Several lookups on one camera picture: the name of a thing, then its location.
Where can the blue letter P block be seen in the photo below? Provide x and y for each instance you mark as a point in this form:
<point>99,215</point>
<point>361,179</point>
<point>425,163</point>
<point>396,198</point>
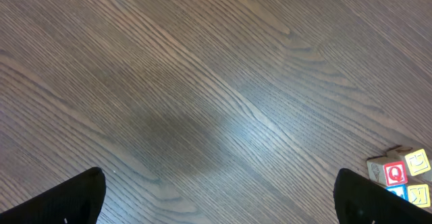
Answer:
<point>399,190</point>

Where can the red letter Q block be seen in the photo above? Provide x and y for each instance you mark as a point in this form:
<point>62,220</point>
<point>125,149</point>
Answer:
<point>387,171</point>

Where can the yellow block cluster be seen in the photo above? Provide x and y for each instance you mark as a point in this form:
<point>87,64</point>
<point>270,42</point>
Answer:
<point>415,159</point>
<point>418,195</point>

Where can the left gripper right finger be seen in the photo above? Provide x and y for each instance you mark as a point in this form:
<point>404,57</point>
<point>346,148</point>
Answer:
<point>360,201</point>

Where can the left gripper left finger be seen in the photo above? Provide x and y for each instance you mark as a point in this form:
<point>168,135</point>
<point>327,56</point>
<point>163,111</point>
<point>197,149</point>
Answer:
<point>77,200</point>

